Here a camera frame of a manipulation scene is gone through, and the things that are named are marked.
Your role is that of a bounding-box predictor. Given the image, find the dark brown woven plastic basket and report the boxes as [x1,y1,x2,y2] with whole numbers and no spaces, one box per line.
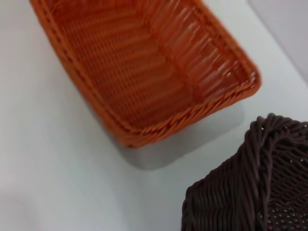
[181,112,308,231]

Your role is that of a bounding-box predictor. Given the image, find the orange woven plastic basket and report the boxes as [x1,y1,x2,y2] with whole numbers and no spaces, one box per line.
[29,0,263,148]

